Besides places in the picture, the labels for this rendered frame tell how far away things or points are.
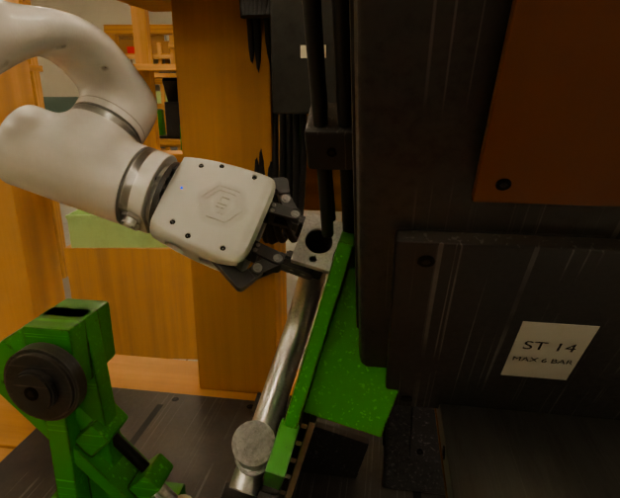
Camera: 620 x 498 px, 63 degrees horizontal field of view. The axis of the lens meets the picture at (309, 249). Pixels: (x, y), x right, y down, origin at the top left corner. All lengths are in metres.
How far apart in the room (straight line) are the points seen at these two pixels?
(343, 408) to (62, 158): 0.34
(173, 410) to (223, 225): 0.44
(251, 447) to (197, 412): 0.38
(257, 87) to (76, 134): 0.30
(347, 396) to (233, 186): 0.23
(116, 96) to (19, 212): 0.45
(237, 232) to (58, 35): 0.22
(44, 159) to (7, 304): 0.54
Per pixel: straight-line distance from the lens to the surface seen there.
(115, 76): 0.56
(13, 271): 1.01
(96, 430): 0.58
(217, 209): 0.49
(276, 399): 0.57
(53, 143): 0.54
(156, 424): 0.83
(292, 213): 0.51
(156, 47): 10.28
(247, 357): 0.87
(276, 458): 0.44
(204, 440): 0.79
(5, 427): 0.95
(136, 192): 0.50
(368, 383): 0.43
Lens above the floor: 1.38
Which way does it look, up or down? 18 degrees down
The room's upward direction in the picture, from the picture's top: straight up
